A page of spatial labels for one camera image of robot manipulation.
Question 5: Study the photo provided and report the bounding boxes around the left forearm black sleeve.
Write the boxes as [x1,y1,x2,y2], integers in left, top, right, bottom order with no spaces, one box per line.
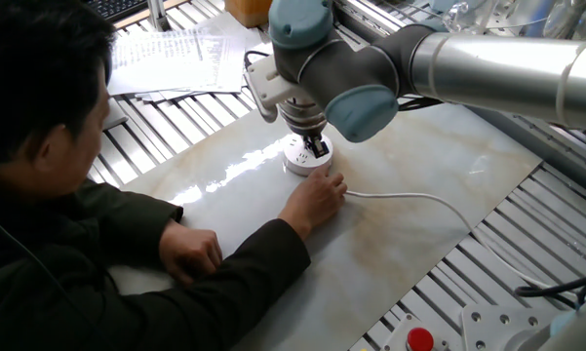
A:
[75,178,185,236]

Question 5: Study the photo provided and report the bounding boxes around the person head black hair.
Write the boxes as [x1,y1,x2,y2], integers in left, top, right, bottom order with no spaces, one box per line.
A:
[0,0,117,197]

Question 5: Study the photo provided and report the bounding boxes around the large printed paper sheet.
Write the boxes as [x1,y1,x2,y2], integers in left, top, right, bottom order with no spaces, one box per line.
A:
[107,26,212,98]

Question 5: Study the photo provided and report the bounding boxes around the right forearm black sleeve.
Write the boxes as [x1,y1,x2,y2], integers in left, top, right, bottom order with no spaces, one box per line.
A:
[124,217,313,351]

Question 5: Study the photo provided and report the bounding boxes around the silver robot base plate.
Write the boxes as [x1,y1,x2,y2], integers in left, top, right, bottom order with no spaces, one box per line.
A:
[459,303,566,351]

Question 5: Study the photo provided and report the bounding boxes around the white power strip cable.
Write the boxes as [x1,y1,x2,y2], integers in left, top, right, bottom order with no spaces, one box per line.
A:
[343,189,582,299]

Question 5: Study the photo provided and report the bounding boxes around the white paper sheet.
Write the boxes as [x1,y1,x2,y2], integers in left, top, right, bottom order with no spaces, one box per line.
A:
[193,32,249,95]

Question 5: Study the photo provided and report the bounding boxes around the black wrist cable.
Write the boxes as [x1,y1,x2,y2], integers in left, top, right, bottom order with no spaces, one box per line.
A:
[243,49,273,70]

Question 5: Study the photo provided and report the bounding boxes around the person left hand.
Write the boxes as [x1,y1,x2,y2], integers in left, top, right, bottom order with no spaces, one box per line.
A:
[157,219,224,287]

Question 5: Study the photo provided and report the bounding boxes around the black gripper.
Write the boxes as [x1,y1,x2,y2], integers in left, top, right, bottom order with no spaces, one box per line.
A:
[286,121,332,159]

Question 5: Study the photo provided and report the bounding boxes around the clear plastic bag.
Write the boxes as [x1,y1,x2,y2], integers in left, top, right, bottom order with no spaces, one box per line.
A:
[441,0,586,41]

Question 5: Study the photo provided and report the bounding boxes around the red button switch box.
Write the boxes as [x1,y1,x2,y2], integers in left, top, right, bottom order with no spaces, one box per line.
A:
[379,313,452,351]

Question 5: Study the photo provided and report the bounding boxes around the person torso black jacket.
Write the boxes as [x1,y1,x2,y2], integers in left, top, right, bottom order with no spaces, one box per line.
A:
[0,165,186,351]

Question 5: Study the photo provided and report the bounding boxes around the person right hand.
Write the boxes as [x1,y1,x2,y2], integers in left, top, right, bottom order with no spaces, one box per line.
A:
[278,165,349,241]

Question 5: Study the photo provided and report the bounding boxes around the black keyboard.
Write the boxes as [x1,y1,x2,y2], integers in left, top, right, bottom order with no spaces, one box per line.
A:
[84,0,150,23]

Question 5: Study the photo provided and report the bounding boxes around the wooden block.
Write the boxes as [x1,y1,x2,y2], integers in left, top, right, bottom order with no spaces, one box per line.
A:
[223,0,274,29]

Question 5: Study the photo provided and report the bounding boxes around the black base cable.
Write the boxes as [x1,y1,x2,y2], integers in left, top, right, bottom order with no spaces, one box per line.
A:
[513,269,586,309]

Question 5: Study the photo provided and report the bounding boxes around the round white power strip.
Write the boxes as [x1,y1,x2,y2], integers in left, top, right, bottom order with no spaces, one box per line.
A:
[281,133,335,178]

